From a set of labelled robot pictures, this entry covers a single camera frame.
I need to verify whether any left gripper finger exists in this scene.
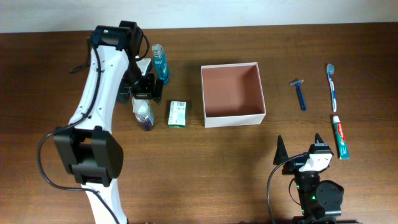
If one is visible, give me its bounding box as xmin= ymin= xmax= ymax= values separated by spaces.
xmin=152 ymin=79 xmax=164 ymax=105
xmin=116 ymin=90 xmax=131 ymax=104

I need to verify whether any clear bottle purple liquid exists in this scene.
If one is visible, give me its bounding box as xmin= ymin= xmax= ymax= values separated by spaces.
xmin=132 ymin=98 xmax=154 ymax=131

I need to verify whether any blue mouthwash bottle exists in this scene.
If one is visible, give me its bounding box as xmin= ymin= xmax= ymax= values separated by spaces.
xmin=152 ymin=44 xmax=170 ymax=85

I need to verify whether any green white soap box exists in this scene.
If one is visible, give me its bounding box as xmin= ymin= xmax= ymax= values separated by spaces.
xmin=168 ymin=101 xmax=187 ymax=128

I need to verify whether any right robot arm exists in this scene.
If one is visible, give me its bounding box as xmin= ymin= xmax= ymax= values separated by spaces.
xmin=270 ymin=133 xmax=344 ymax=223

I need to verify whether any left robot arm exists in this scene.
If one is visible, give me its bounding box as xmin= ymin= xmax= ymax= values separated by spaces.
xmin=50 ymin=21 xmax=164 ymax=223

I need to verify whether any green red toothpaste tube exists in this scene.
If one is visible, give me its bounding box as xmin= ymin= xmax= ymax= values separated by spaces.
xmin=332 ymin=116 xmax=350 ymax=160

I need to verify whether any blue disposable razor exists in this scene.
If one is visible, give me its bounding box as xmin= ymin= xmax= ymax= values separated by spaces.
xmin=290 ymin=80 xmax=307 ymax=111

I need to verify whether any blue white toothbrush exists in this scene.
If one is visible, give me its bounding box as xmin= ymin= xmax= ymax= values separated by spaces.
xmin=326 ymin=63 xmax=337 ymax=113

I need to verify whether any white open cardboard box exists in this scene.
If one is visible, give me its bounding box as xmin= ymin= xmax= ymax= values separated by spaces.
xmin=201 ymin=62 xmax=266 ymax=128

